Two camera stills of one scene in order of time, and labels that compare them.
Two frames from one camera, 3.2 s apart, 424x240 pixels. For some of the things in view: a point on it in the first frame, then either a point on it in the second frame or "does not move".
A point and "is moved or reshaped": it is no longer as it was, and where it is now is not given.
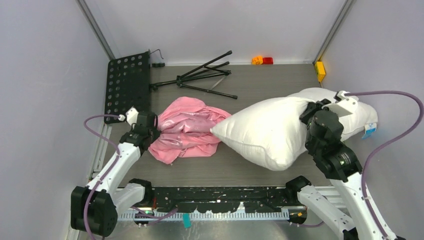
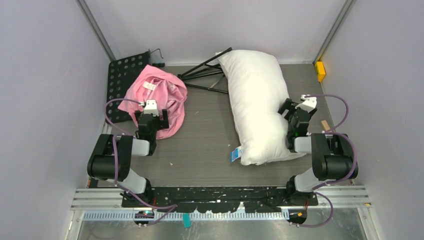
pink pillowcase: (185, 123) -> (156, 89)
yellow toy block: (320, 70) does not move
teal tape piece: (187, 220) does not move
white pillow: (271, 133) is moved or reshaped
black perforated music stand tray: (128, 84) does not move
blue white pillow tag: (369, 128) -> (236, 154)
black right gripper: (310, 106) -> (287, 105)
